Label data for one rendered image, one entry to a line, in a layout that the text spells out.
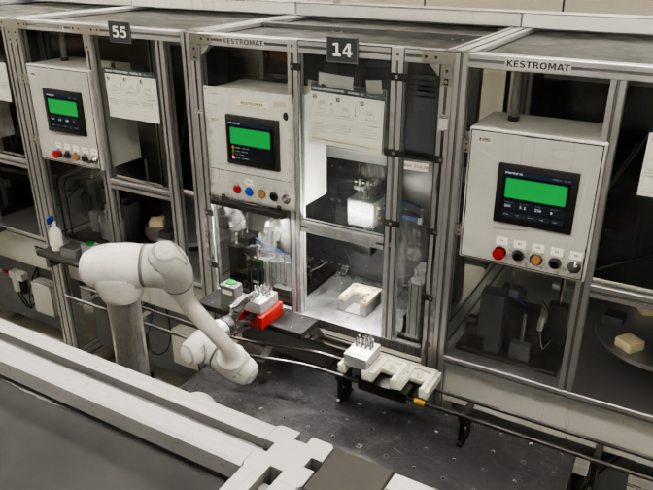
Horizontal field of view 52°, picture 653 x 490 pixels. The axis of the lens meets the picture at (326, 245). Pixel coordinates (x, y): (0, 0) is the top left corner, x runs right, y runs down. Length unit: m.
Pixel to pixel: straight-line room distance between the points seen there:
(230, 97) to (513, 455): 1.70
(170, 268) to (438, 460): 1.17
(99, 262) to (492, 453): 1.50
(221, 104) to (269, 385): 1.15
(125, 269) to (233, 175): 0.89
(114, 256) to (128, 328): 0.25
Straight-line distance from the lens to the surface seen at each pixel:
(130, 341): 2.19
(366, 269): 3.12
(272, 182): 2.67
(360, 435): 2.58
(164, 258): 1.98
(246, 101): 2.65
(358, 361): 2.54
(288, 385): 2.82
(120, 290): 2.08
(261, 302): 2.73
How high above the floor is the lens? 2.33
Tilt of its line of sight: 24 degrees down
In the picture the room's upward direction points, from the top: straight up
